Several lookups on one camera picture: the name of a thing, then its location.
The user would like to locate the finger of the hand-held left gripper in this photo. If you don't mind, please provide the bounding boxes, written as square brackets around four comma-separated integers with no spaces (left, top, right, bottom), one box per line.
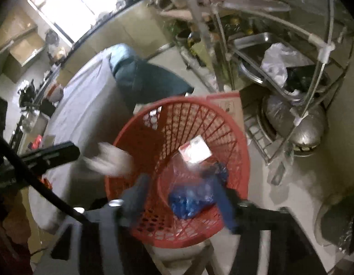
[11,141,80,178]

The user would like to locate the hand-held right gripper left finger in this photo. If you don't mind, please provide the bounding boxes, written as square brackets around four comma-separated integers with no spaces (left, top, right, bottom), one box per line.
[51,175,151,275]

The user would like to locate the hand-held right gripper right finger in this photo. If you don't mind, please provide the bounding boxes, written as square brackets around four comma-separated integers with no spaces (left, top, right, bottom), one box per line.
[214,175,326,275]

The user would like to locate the red plastic basket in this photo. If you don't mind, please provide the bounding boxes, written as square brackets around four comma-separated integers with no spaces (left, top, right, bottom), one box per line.
[105,97,250,248]

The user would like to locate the blue plastic bag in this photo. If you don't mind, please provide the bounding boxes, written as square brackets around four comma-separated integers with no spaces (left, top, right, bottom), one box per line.
[168,163,229,220]

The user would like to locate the clear plastic bag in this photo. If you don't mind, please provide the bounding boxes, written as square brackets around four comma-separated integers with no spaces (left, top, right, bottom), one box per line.
[162,155,212,197]

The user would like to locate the table with grey cloth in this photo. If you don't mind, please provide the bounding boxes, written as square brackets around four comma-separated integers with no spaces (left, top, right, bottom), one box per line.
[28,50,137,232]

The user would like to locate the white and red card packet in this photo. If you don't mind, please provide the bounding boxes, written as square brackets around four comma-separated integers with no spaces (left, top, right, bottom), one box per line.
[178,137,212,162]

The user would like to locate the cardboard box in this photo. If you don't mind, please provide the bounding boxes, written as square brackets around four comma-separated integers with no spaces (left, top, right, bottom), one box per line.
[134,90,245,138]

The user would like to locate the teal cloth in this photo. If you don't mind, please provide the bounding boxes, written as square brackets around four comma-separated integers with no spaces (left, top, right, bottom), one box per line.
[109,44,195,104]

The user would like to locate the yellow kitchen cabinets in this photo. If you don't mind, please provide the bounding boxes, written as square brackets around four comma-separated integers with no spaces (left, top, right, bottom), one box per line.
[0,3,177,92]

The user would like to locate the black plastic bag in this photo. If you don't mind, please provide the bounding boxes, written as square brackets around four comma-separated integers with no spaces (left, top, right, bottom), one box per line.
[286,67,329,94]

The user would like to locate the window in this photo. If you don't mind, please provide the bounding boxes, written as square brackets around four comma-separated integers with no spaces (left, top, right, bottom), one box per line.
[26,0,143,43]

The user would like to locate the white plastic bag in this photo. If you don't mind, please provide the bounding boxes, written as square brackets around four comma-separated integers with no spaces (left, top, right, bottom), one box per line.
[261,43,315,86]

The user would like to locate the steel tray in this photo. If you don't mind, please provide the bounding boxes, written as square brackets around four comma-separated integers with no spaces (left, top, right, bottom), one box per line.
[231,33,332,99]

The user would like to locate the metal storage rack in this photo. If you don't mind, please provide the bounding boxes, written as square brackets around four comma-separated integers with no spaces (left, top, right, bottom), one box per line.
[177,0,354,184]

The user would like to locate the clear plastic lid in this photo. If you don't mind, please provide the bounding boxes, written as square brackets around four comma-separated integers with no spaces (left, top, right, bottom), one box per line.
[222,0,291,12]

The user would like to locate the black cable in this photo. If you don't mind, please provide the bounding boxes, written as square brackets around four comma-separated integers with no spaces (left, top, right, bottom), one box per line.
[0,130,93,225]

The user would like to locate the wire dish rack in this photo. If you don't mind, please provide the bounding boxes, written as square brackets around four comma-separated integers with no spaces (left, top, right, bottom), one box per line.
[243,115,281,162]

